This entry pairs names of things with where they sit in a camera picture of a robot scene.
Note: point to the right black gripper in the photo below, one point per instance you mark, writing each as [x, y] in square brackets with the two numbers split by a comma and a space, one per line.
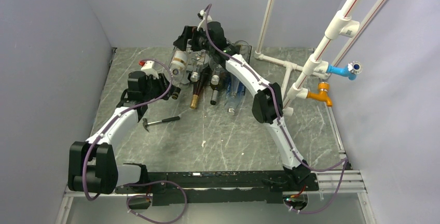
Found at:
[188, 32]

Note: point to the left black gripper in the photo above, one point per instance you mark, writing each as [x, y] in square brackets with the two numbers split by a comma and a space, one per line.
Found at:
[161, 82]

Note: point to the clear bottle blue medallion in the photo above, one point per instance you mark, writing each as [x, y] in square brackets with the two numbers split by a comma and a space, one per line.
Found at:
[178, 67]

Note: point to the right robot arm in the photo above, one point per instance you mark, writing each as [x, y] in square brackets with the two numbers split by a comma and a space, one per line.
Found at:
[267, 107]

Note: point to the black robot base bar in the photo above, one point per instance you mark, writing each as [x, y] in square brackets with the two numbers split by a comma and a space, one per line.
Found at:
[221, 187]

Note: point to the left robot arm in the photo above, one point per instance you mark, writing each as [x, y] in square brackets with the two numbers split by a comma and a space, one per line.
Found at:
[92, 166]

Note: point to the lower bottle black gold cap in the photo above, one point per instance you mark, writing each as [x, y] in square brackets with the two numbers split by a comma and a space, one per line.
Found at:
[176, 92]

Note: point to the clear bottle silver cap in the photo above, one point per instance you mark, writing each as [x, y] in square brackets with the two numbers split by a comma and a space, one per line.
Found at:
[199, 61]

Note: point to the dark wine bottle gold cap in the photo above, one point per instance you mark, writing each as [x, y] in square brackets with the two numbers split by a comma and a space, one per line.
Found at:
[198, 87]

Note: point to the clear bottle dark neck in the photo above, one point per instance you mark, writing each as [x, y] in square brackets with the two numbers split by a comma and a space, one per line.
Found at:
[218, 72]

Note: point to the lower bottle silver cap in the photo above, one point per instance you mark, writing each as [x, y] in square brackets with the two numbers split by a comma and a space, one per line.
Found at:
[214, 97]

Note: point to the blue tinted clear bottle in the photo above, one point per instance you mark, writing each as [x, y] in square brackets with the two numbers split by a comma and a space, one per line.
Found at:
[235, 89]

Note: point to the small black hammer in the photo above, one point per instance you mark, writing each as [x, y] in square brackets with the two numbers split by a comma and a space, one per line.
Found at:
[146, 124]

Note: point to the orange faucet tap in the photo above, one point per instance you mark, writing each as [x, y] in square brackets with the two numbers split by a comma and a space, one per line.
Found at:
[322, 94]

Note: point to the blue faucet tap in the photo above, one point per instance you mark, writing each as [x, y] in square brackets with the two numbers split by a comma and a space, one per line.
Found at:
[351, 70]

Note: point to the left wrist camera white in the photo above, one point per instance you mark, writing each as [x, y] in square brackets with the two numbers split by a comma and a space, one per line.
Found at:
[148, 67]

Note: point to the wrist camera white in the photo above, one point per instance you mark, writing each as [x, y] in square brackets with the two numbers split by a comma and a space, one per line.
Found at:
[205, 18]
[148, 67]

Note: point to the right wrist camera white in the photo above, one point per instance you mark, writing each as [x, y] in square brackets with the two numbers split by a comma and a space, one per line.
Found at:
[205, 18]

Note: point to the white pvc pipe frame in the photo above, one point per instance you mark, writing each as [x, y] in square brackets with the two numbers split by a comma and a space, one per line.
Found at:
[330, 27]

